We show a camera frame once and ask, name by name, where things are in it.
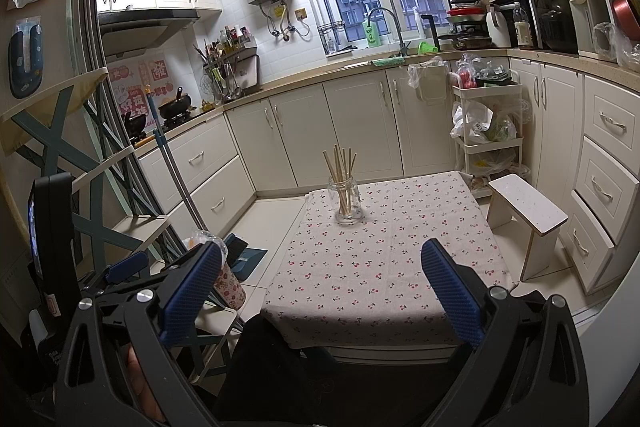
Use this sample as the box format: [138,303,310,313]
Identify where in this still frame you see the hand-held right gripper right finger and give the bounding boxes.
[421,238,591,427]

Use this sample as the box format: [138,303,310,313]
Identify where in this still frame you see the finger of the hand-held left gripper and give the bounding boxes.
[102,252,151,285]

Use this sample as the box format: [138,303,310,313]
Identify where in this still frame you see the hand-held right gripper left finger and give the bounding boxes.
[54,241,224,427]

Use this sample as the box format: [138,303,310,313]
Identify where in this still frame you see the clear glass jar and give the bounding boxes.
[327,174,362,226]

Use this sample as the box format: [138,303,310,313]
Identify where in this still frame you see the bunch of wooden chopsticks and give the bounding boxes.
[322,146,358,218]

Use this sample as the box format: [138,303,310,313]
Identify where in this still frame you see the floral print cup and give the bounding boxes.
[214,252,247,310]

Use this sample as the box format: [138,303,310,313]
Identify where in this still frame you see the cherry print tablecloth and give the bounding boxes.
[261,171,516,350]

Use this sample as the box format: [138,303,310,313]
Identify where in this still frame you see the white wooden stool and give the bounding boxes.
[486,173,569,283]

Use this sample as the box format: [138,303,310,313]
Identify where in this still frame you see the white drawer unit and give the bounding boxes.
[136,112,258,238]
[557,74,640,295]

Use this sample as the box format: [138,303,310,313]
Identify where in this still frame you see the black cooking pot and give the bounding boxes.
[122,114,148,140]

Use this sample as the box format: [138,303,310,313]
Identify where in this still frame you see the folding wooden rack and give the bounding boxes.
[0,68,171,268]

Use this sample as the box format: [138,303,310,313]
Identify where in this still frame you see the black wok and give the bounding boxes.
[157,87,195,120]

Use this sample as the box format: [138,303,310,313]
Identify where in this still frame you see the white plastic bag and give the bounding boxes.
[450,101,518,142]

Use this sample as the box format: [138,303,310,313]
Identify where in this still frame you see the white base cabinets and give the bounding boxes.
[225,57,463,190]

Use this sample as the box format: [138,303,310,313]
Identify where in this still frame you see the white tall-door base cabinet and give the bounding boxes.
[507,57,586,202]

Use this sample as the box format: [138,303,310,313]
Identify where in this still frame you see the white rolling cart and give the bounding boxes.
[452,82,532,200]

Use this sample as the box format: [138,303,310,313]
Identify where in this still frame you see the range hood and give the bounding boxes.
[97,9,201,58]

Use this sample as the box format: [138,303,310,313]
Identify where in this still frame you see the clear hanging plastic bag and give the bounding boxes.
[407,59,451,102]

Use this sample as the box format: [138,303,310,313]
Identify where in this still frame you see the kitchen utensil rack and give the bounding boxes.
[192,24,261,100]

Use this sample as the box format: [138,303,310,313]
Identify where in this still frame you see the white jug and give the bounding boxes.
[486,4,512,49]

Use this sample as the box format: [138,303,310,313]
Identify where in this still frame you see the green dish soap bottle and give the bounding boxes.
[362,14,381,48]

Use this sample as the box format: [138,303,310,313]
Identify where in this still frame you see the clear plastic bottle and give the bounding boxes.
[513,2,536,50]

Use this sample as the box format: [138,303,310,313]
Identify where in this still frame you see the chrome sink faucet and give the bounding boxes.
[367,7,408,58]

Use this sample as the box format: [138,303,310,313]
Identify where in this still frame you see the stack of pans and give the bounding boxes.
[432,0,493,50]

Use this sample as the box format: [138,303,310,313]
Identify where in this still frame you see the black rice cooker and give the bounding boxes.
[537,0,576,52]

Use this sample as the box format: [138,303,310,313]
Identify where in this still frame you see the crumpled clear plastic bag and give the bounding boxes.
[592,22,640,70]

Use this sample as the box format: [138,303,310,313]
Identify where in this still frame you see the white thermo pot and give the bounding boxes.
[564,0,616,58]

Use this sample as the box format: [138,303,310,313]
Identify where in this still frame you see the red frying pan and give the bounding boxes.
[611,0,640,40]

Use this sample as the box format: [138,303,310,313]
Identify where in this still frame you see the mop with blue handle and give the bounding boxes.
[144,84,208,233]

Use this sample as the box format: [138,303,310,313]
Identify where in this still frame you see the red and pink wall poster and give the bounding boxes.
[105,52,173,128]

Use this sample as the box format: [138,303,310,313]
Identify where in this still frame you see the blue u-shaped wall item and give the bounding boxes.
[9,18,43,100]

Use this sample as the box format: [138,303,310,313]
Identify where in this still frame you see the wire window basket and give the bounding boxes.
[318,23,347,54]

